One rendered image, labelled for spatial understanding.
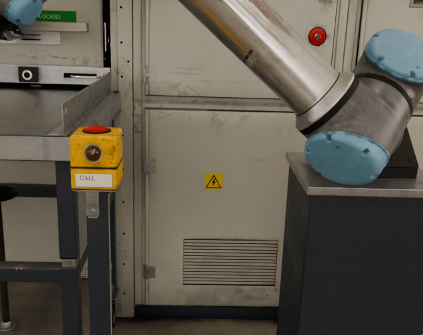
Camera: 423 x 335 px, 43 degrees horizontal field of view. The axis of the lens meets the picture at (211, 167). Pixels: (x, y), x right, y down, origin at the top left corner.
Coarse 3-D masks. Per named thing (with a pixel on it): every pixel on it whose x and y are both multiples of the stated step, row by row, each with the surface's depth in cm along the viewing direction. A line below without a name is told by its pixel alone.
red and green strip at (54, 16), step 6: (42, 12) 175; (48, 12) 175; (54, 12) 175; (60, 12) 175; (66, 12) 175; (72, 12) 175; (42, 18) 175; (48, 18) 175; (54, 18) 175; (60, 18) 175; (66, 18) 176; (72, 18) 176
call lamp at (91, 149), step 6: (90, 144) 90; (96, 144) 90; (84, 150) 90; (90, 150) 89; (96, 150) 89; (102, 150) 90; (84, 156) 90; (90, 156) 89; (96, 156) 90; (102, 156) 91; (90, 162) 91; (96, 162) 91
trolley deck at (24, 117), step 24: (0, 96) 162; (24, 96) 163; (48, 96) 165; (120, 96) 178; (0, 120) 127; (24, 120) 128; (48, 120) 128; (96, 120) 134; (0, 144) 113; (24, 144) 113; (48, 144) 113
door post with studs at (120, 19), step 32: (128, 0) 171; (128, 32) 173; (128, 64) 176; (128, 96) 179; (128, 128) 182; (128, 160) 185; (128, 192) 188; (128, 224) 191; (128, 256) 195; (128, 288) 198
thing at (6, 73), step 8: (0, 64) 178; (8, 64) 178; (16, 64) 178; (24, 64) 179; (0, 72) 178; (8, 72) 178; (16, 72) 179; (40, 72) 179; (48, 72) 179; (56, 72) 179; (64, 72) 179; (72, 72) 179; (80, 72) 179; (88, 72) 179; (96, 72) 179; (104, 72) 180; (0, 80) 179; (8, 80) 179; (16, 80) 179; (40, 80) 180; (48, 80) 180; (56, 80) 180; (64, 80) 180; (72, 80) 180; (80, 80) 180; (88, 80) 180
